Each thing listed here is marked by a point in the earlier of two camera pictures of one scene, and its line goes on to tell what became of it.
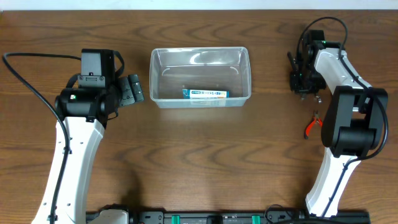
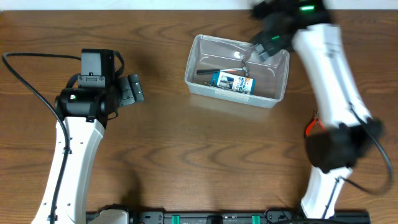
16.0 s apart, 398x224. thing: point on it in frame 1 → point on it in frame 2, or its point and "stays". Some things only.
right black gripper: [295, 85] → [268, 44]
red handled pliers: [316, 119] stays
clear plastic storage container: [200, 77] → [233, 71]
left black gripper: [126, 97] stays
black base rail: [227, 216] stays
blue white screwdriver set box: [198, 94] → [237, 83]
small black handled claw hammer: [293, 63] → [244, 68]
